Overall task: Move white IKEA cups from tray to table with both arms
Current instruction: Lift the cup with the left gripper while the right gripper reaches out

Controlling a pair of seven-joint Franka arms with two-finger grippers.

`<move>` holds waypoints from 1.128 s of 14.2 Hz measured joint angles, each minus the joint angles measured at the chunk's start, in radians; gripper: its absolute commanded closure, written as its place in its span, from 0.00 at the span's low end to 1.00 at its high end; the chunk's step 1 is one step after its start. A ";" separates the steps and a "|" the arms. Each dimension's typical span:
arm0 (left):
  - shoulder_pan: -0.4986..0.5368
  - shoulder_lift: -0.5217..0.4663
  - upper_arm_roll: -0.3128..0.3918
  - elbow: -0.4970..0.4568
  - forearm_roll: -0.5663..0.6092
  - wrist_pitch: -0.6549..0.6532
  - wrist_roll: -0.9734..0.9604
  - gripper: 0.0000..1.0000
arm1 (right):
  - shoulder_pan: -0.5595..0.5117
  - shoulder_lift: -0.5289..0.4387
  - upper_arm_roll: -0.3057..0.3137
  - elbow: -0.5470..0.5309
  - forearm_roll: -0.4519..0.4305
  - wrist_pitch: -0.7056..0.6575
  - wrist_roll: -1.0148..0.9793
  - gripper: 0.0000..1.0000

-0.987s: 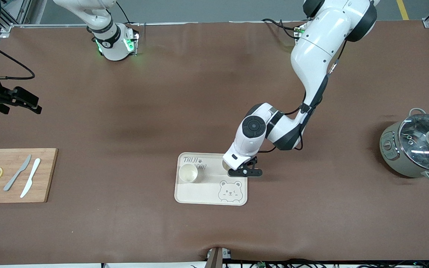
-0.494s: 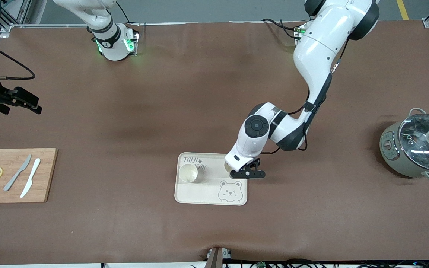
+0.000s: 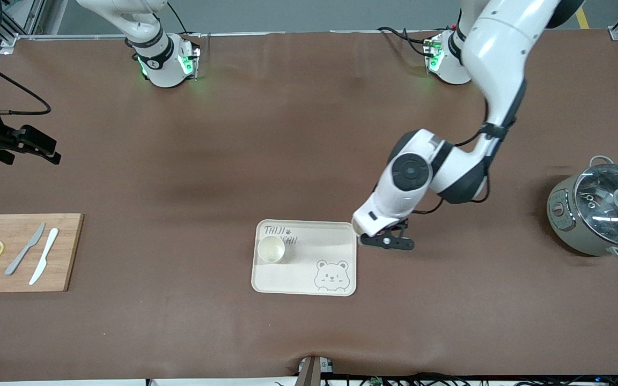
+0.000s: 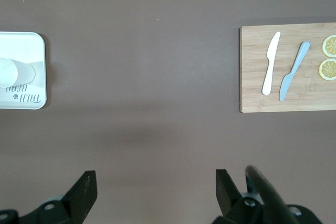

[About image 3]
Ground black base cable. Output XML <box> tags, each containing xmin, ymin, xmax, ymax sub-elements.
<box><xmin>167</xmin><ymin>3</ymin><xmax>202</xmax><ymax>39</ymax></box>
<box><xmin>376</xmin><ymin>26</ymin><xmax>433</xmax><ymax>57</ymax></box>

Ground glass pot lid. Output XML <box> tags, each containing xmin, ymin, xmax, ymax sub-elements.
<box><xmin>573</xmin><ymin>164</ymin><xmax>618</xmax><ymax>247</ymax></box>

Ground beige bear print tray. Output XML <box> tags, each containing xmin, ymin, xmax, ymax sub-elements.
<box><xmin>251</xmin><ymin>219</ymin><xmax>357</xmax><ymax>297</ymax></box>

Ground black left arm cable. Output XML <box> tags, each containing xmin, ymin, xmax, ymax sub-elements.
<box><xmin>411</xmin><ymin>122</ymin><xmax>509</xmax><ymax>215</ymax></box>

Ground aluminium frame with struts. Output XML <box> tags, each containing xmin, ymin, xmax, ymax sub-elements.
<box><xmin>0</xmin><ymin>0</ymin><xmax>68</xmax><ymax>55</ymax></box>

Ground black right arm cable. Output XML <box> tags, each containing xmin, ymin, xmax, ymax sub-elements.
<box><xmin>0</xmin><ymin>47</ymin><xmax>52</xmax><ymax>116</ymax></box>

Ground grey plastic knife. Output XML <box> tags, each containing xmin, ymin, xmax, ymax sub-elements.
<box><xmin>5</xmin><ymin>222</ymin><xmax>46</xmax><ymax>276</ymax></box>

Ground black left base cable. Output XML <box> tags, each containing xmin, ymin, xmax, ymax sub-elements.
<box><xmin>376</xmin><ymin>26</ymin><xmax>433</xmax><ymax>57</ymax></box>

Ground black right base cable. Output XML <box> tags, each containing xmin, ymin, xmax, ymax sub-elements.
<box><xmin>167</xmin><ymin>3</ymin><xmax>202</xmax><ymax>39</ymax></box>

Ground wooden cutting board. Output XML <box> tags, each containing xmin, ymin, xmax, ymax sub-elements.
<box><xmin>0</xmin><ymin>213</ymin><xmax>84</xmax><ymax>293</ymax></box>

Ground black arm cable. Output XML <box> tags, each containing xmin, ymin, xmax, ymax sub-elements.
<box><xmin>0</xmin><ymin>47</ymin><xmax>52</xmax><ymax>116</ymax></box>
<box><xmin>411</xmin><ymin>122</ymin><xmax>509</xmax><ymax>215</ymax></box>

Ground metal clamp post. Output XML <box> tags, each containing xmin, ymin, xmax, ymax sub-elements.
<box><xmin>296</xmin><ymin>355</ymin><xmax>336</xmax><ymax>386</ymax></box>

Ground white plastic knife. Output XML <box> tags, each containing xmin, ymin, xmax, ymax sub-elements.
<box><xmin>29</xmin><ymin>228</ymin><xmax>60</xmax><ymax>285</ymax></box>

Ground grey electric cooking pot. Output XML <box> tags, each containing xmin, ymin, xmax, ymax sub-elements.
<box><xmin>547</xmin><ymin>155</ymin><xmax>618</xmax><ymax>262</ymax></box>

